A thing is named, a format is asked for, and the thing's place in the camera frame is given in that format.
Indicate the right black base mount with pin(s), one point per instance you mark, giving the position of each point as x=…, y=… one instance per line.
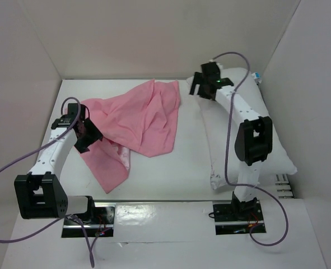
x=229, y=223

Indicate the pink pillowcase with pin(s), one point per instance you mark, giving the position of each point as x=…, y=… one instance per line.
x=143, y=120

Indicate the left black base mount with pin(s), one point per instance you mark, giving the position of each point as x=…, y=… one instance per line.
x=97, y=222

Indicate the aluminium frame rail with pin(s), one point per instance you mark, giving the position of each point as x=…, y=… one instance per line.
x=283, y=187

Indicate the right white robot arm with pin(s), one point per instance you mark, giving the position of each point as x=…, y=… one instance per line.
x=254, y=139

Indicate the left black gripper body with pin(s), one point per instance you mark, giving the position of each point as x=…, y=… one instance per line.
x=91, y=134

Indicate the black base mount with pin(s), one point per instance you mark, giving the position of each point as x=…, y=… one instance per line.
x=97, y=222
x=229, y=223

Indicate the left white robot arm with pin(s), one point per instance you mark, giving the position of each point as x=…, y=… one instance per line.
x=39, y=193

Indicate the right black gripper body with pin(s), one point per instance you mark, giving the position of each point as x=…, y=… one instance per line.
x=197, y=84

